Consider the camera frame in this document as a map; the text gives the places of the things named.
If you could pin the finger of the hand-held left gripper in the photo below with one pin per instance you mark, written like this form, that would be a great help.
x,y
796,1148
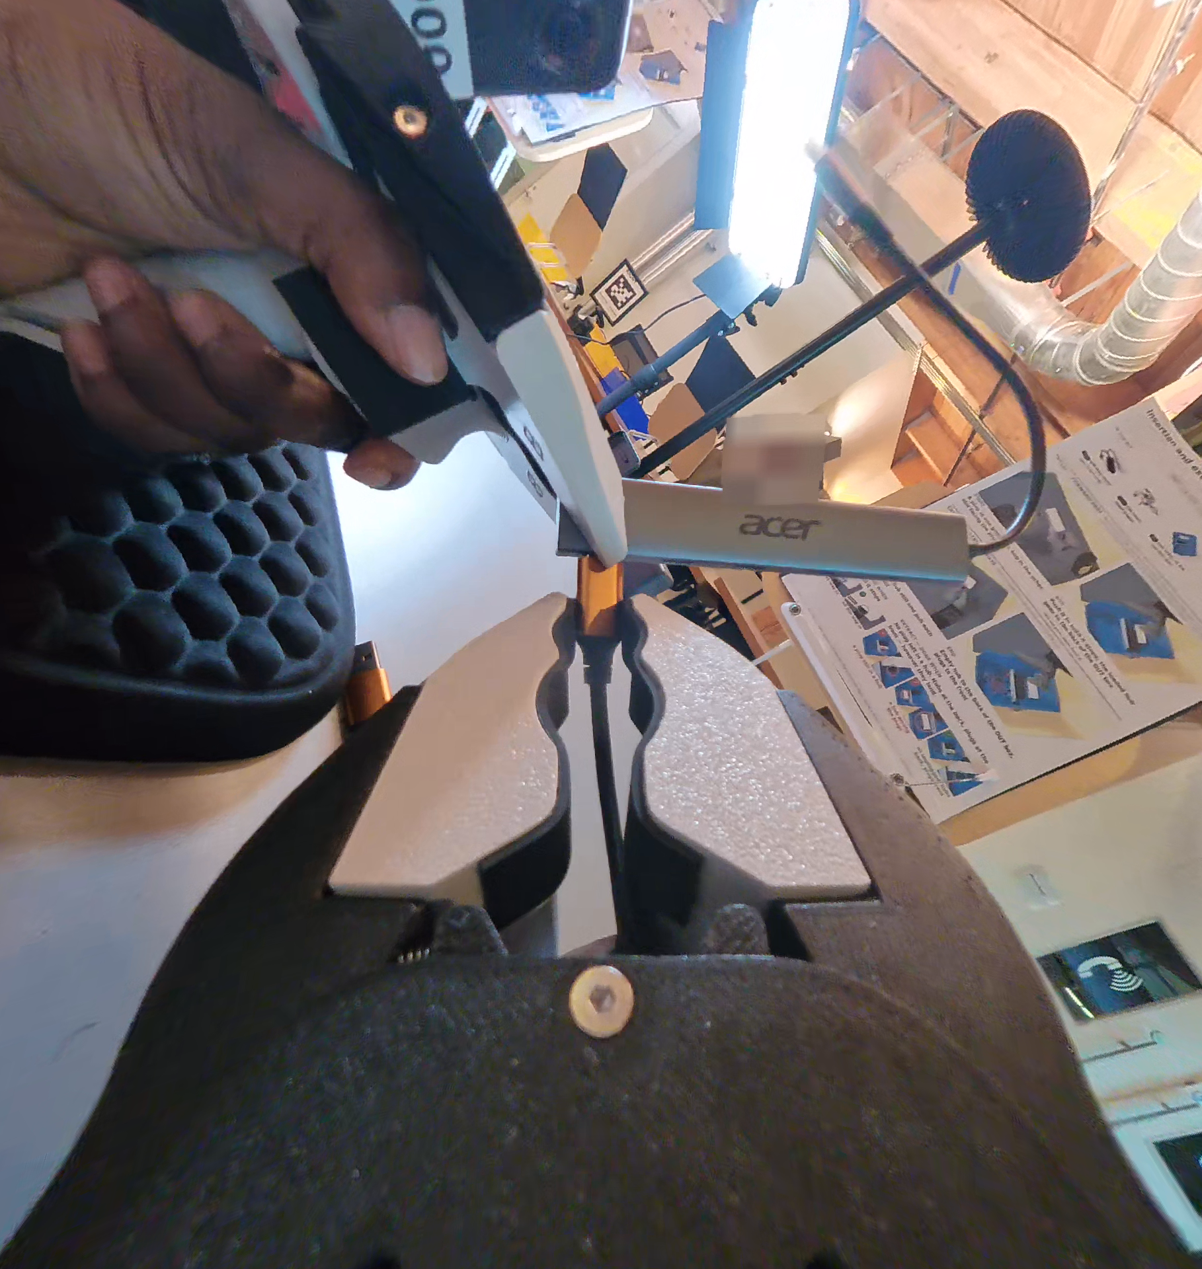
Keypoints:
x,y
571,436

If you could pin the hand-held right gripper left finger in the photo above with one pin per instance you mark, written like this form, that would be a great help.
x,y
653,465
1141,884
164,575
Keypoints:
x,y
461,773

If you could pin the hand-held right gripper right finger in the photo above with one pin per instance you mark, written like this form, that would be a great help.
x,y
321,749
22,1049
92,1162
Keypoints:
x,y
749,782

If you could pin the silver usb hub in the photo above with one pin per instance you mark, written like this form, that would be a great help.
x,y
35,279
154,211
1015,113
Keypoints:
x,y
858,540

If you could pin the person's left hand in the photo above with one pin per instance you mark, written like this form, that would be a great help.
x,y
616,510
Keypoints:
x,y
115,128

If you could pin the small printed tag marker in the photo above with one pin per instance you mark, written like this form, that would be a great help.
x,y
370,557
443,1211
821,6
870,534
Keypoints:
x,y
617,292

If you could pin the instruction poster board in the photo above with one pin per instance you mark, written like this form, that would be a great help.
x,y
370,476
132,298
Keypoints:
x,y
1056,643

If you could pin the led light panel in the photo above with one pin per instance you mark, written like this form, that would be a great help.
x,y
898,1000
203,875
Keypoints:
x,y
779,128

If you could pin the black honeycomb wrist rest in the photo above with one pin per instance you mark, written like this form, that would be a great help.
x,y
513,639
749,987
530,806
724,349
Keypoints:
x,y
164,595

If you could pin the phone icon sign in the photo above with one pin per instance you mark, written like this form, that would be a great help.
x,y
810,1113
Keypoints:
x,y
1121,977
1200,1175

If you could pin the silver ventilation duct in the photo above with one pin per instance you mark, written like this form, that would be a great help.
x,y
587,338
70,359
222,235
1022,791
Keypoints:
x,y
1155,297

